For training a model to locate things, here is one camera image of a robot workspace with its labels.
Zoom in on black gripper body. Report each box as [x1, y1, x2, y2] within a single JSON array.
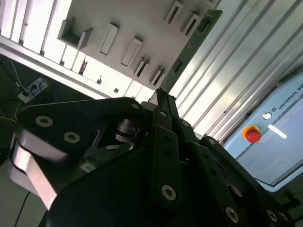
[[39, 144, 224, 227]]

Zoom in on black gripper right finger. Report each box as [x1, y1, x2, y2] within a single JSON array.
[[167, 94, 296, 227]]

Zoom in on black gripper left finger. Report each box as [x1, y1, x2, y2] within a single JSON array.
[[8, 89, 180, 212]]

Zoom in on green RAM stick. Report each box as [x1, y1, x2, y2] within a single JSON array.
[[160, 9, 224, 95]]

